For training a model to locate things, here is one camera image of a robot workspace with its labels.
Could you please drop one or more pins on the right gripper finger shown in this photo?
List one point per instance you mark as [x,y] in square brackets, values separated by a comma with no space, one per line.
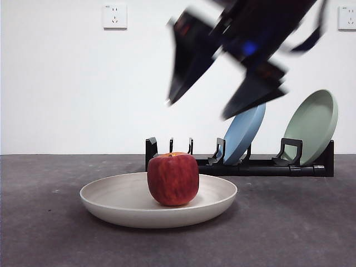
[189,55]
[256,89]

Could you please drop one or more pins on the red apple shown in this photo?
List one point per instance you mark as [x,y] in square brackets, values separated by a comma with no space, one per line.
[172,180]

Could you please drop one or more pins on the pale yellow round plate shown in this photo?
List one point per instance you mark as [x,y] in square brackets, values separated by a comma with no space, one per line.
[111,203]

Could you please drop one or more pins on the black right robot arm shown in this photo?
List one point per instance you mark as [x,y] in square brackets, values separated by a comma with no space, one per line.
[264,25]

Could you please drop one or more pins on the blue round plate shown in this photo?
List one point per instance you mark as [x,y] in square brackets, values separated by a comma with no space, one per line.
[242,139]

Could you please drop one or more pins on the green round plate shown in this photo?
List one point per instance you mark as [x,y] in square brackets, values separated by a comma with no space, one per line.
[308,128]

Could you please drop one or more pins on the black plate rack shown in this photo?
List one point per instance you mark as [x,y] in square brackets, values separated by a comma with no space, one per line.
[264,169]

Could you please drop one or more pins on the white wall socket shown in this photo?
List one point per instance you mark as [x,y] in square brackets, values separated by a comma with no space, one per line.
[115,16]
[347,18]

